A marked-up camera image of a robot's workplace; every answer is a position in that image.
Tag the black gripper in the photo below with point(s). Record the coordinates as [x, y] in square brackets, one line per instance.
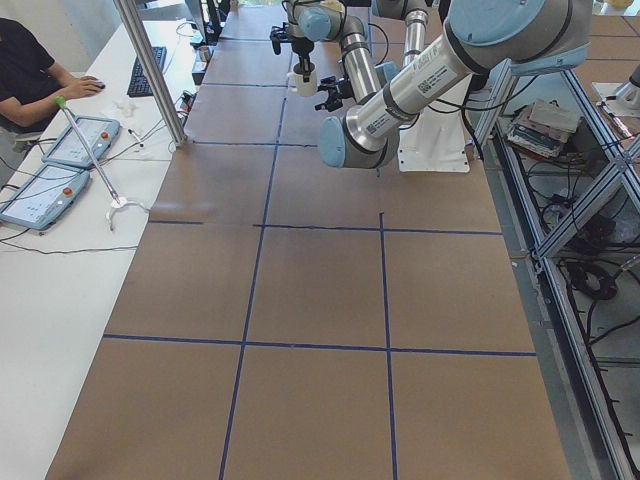
[344, 90]
[301, 50]

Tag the white ribbed HOME mug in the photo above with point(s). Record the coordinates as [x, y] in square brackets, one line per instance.
[301, 85]

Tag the metal cup on desk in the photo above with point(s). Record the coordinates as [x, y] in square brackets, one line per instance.
[204, 54]

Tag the stack of books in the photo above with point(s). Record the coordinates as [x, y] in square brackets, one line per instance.
[543, 128]

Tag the brown paper table cover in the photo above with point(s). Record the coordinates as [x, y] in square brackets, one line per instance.
[282, 319]

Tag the long grabber reach tool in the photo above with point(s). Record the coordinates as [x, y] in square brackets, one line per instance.
[118, 202]

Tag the seated person dark shirt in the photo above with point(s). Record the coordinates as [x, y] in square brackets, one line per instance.
[31, 79]

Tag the lower teach pendant tablet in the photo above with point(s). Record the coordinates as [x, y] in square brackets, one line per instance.
[45, 197]

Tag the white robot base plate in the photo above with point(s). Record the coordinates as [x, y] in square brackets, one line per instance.
[435, 142]

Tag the grey aluminium post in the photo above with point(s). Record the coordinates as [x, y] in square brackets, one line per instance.
[135, 28]

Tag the aluminium frame rack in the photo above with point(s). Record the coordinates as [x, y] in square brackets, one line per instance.
[576, 218]

